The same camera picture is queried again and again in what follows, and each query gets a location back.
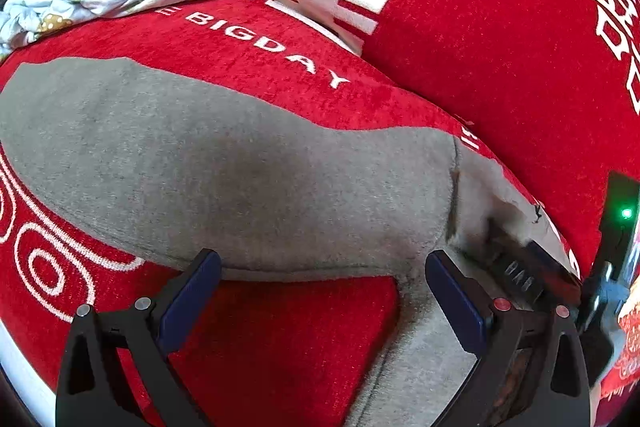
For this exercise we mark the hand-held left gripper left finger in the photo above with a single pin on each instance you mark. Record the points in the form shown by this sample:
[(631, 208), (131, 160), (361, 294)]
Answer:
[(192, 292)]

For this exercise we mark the red printed sofa backrest cover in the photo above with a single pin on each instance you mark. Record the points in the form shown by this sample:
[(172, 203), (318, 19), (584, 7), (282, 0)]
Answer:
[(500, 32)]

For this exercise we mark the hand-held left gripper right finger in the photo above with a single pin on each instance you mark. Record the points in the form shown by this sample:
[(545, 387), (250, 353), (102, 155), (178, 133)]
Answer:
[(452, 302)]

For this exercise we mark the red printed sofa seat cover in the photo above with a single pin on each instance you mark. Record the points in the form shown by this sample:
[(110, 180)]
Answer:
[(280, 347)]

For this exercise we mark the grey knitted garment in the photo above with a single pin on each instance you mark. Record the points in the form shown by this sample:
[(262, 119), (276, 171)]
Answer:
[(240, 177)]

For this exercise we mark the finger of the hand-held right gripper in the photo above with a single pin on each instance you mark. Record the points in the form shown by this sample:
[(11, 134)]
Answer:
[(520, 272)]

